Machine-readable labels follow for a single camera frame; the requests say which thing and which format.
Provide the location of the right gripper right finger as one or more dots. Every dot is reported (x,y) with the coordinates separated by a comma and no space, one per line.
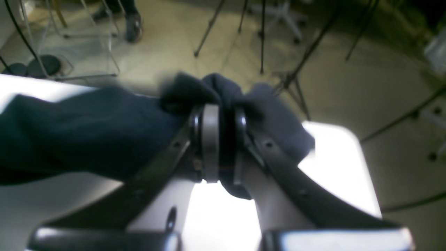
(294,212)

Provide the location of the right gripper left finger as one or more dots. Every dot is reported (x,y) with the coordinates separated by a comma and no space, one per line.
(147,212)

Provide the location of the black printed T-shirt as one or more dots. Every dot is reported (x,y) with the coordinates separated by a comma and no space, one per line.
(113,133)

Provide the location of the black tripod stand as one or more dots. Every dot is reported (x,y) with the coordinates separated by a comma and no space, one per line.
(372,93)

